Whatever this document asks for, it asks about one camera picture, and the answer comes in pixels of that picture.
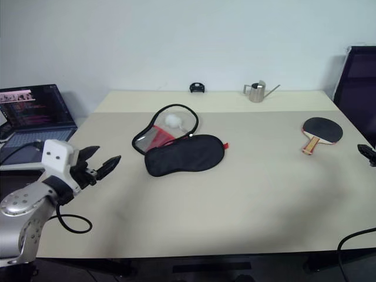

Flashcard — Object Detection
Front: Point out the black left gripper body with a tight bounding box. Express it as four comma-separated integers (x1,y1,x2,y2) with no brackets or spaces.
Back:
69,149,98,190

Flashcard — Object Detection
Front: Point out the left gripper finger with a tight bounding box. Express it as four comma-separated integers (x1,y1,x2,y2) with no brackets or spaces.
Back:
78,145,101,163
95,155,122,181

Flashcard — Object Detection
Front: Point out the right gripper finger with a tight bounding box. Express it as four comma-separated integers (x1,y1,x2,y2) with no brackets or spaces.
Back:
357,143,376,168

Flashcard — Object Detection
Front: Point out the red and black zippered case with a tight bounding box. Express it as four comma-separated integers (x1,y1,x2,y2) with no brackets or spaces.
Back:
131,103,230,178

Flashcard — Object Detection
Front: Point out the open blue laptop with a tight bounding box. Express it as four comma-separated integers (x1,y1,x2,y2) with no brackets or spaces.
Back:
0,84,79,172

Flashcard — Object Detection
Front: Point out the white crumpled paper wad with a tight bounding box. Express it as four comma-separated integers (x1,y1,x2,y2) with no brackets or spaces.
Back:
164,113,187,132

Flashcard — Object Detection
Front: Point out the small black round device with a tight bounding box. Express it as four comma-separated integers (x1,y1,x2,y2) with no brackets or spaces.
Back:
189,82,207,94

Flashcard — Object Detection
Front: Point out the steel watering can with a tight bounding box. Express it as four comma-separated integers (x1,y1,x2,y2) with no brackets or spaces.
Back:
243,79,281,104

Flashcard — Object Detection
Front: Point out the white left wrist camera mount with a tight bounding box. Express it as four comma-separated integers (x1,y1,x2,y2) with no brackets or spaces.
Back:
41,139,82,195

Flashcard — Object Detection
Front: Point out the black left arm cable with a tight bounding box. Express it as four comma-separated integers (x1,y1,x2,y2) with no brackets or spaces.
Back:
55,202,93,235

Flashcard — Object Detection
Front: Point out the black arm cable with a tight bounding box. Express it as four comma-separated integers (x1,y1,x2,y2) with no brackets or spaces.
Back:
55,202,93,235
337,227,376,282

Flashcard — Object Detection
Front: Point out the black laptop cable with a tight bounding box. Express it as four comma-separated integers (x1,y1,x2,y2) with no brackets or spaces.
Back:
0,140,42,166

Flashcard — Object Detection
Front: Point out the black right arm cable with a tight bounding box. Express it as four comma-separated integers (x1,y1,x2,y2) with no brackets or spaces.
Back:
337,227,376,282

